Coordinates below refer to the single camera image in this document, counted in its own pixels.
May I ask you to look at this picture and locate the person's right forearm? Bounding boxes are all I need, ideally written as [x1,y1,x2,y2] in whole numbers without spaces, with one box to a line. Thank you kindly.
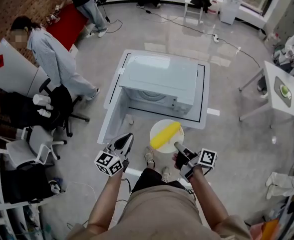
[188,165,229,231]

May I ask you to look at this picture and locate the pink plastic bag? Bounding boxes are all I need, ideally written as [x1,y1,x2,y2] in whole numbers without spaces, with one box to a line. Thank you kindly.
[249,218,281,240]

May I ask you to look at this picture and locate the red cabinet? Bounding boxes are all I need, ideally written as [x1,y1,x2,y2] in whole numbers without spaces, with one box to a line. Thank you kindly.
[45,3,89,52]

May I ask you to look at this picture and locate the white round plate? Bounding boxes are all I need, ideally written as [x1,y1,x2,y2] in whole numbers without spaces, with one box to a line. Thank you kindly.
[149,119,185,154]

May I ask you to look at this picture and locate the person's right shoe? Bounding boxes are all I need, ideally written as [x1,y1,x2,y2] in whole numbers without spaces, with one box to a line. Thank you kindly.
[161,165,171,184]

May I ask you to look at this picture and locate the black office chair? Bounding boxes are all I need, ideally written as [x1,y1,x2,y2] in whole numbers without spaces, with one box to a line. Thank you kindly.
[0,77,90,138]

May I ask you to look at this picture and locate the black garment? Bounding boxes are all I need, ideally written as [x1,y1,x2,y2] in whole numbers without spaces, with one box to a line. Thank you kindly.
[189,0,212,14]

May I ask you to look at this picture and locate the yellow corn cob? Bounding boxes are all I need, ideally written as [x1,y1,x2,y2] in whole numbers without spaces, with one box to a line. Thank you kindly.
[149,121,182,150]

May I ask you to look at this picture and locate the grey cutting mat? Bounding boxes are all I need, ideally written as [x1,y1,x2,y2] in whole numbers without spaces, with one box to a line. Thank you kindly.
[273,75,293,109]

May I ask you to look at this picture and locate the person's beige shirt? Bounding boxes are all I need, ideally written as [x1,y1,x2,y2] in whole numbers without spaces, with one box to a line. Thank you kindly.
[66,185,252,240]

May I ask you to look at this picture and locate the small white bottle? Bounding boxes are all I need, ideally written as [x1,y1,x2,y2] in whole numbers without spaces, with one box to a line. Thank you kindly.
[36,108,52,119]

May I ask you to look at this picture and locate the white slatted chair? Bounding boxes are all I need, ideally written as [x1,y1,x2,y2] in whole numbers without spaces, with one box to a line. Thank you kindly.
[183,0,207,20]

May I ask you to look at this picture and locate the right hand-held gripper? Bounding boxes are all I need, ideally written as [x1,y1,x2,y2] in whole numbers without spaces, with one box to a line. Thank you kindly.
[174,141,218,183]

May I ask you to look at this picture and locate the person's left forearm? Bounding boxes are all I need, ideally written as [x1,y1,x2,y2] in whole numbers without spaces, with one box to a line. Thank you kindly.
[86,171,124,231]

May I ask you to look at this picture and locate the white square table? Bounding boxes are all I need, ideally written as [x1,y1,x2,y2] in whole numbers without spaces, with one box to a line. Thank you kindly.
[238,60,294,129]

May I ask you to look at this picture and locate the white office chair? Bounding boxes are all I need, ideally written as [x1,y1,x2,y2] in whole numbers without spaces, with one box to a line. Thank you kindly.
[5,126,67,169]

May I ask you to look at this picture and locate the white sneaker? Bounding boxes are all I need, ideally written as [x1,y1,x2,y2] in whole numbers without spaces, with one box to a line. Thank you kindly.
[48,177,62,194]

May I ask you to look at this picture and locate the black floor cable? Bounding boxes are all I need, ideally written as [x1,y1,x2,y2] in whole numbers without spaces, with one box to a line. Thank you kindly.
[145,8,261,69]

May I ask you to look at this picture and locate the white sack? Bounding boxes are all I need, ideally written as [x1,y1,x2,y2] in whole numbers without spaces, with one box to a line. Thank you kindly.
[266,171,294,200]

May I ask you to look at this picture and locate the white metal shelf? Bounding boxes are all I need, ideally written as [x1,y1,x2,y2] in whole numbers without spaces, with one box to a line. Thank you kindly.
[0,138,45,240]

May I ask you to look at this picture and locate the white desk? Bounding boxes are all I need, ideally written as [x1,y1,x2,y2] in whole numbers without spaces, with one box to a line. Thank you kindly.
[0,37,52,99]

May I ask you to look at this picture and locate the white microwave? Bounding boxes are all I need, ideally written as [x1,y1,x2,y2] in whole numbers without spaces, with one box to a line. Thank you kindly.
[97,54,199,145]

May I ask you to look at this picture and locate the large white bottle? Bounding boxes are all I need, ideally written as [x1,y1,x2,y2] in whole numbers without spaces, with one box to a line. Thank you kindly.
[32,93,51,105]

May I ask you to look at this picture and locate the black bag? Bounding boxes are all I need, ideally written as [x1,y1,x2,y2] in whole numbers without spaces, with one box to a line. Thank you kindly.
[3,163,50,202]

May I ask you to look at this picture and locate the person's left shoe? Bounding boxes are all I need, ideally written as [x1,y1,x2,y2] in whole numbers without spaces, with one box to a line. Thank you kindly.
[143,145,155,167]

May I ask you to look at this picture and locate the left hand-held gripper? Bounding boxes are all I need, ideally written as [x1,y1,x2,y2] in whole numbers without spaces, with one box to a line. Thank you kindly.
[94,132,135,177]

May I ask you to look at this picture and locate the white water dispenser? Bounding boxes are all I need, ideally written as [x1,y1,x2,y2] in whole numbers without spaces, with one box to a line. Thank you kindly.
[219,0,244,25]

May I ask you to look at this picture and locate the white jug red cap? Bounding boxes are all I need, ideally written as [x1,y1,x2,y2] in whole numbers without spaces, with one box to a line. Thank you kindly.
[209,0,220,15]

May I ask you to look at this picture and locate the person's black shorts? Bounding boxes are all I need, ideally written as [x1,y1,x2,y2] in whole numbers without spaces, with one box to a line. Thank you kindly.
[131,167,187,194]

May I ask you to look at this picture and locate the person's shoe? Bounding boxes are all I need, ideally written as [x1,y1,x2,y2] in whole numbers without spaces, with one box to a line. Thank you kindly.
[143,145,155,167]
[161,165,171,184]

